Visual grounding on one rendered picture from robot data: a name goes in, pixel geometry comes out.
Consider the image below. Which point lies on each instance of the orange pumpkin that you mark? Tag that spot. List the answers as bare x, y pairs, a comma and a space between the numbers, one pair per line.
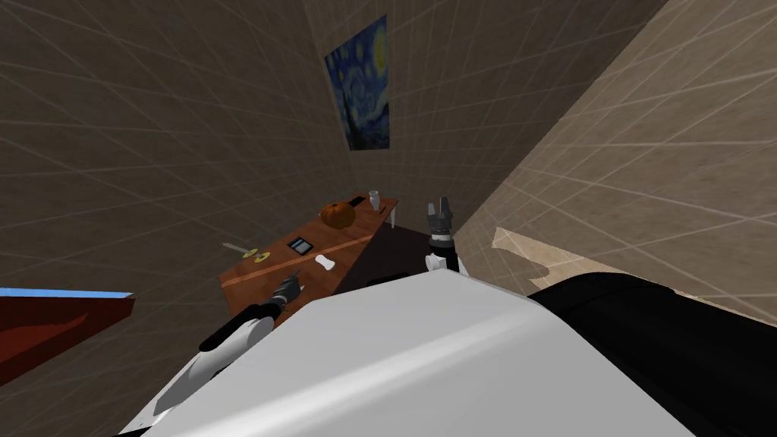
338, 215

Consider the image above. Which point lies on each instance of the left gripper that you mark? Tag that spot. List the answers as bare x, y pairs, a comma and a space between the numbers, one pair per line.
286, 292

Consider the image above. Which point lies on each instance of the blue starry night painting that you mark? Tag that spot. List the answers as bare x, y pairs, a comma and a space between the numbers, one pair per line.
361, 85

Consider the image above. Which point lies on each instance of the white small cloth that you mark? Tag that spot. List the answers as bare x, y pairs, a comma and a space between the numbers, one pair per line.
325, 262

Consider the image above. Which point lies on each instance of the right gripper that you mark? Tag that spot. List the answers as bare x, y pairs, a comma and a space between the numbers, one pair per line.
440, 226

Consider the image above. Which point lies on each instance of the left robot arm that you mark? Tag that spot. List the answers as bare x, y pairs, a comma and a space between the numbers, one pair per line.
234, 340

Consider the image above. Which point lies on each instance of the black flat book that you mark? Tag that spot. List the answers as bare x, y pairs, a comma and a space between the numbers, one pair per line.
357, 201

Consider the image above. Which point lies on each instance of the red cabinet with blue top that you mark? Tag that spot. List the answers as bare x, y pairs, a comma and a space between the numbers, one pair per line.
42, 331

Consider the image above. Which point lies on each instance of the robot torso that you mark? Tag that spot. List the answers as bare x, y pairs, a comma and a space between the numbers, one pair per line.
425, 364

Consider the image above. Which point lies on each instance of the black tablet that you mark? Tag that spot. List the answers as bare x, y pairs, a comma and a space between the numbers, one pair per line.
300, 246

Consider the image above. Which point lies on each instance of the brown wooden table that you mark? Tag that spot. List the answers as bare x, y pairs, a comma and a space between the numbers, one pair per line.
340, 249

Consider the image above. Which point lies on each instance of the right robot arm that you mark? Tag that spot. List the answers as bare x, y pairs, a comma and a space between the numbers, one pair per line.
668, 352

